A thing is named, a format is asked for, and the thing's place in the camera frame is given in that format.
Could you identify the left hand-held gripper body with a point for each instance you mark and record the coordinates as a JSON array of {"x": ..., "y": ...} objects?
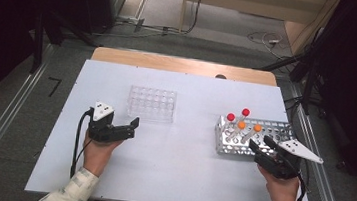
[{"x": 101, "y": 129}]

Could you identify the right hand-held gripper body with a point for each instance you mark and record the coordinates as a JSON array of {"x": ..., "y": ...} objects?
[{"x": 280, "y": 166}]

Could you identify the perforated metal tube rack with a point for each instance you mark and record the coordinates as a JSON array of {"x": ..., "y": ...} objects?
[{"x": 274, "y": 129}]

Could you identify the clear acrylic tube rack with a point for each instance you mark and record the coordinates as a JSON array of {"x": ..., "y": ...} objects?
[{"x": 151, "y": 104}]

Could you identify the red-capped clear tube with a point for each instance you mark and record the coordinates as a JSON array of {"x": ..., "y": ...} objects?
[
  {"x": 230, "y": 117},
  {"x": 245, "y": 112}
]

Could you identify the person's right hand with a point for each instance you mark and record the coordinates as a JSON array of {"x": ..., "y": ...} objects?
[{"x": 282, "y": 190}]

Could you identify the person's left hand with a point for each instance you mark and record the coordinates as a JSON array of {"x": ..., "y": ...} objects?
[{"x": 95, "y": 155}]

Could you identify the white board sheet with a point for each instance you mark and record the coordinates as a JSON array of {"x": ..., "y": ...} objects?
[{"x": 176, "y": 167}]

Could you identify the black metal stand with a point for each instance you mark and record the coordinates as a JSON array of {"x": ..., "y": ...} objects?
[
  {"x": 309, "y": 77},
  {"x": 38, "y": 42}
]

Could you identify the light wooden furniture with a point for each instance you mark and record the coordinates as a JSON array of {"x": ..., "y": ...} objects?
[{"x": 253, "y": 3}]

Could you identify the aluminium floor rail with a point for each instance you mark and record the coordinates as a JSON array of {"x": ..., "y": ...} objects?
[
  {"x": 8, "y": 106},
  {"x": 322, "y": 182}
]

